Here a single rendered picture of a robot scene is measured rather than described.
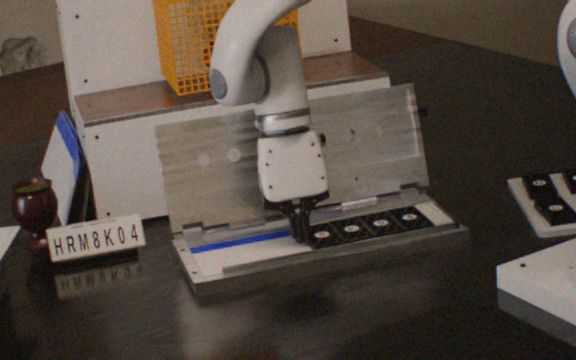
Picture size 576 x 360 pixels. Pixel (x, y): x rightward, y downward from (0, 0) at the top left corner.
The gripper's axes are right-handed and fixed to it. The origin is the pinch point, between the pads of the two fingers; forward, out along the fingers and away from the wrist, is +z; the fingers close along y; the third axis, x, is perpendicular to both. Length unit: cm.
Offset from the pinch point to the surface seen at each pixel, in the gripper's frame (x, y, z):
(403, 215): 1.7, 17.4, 1.2
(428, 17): 212, 100, -29
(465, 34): 217, 115, -21
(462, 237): -6.9, 24.0, 5.0
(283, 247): 1.0, -2.9, 2.5
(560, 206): -5.0, 42.5, 3.6
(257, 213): 10.2, -4.4, -2.2
